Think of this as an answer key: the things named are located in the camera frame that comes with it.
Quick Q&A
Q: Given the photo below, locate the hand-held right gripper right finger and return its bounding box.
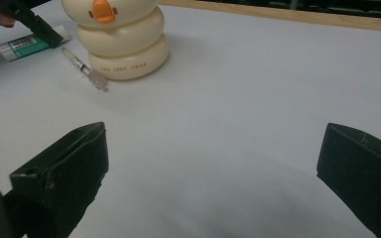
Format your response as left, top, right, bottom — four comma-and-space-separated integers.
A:
316, 122, 381, 238

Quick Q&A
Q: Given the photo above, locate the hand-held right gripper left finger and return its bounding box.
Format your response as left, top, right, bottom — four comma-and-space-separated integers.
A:
9, 121, 109, 238

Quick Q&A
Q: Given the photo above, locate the green and white glue stick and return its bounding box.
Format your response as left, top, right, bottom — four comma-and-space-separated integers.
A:
0, 25, 71, 62

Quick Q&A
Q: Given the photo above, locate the clear ballpoint pen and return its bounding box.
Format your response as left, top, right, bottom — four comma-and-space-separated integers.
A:
61, 47, 109, 93

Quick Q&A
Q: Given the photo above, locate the cream duck pen holder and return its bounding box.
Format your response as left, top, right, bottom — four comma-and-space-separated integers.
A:
61, 0, 171, 81

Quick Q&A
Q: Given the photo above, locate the white table mat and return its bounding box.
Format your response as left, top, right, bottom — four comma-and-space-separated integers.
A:
0, 0, 381, 238

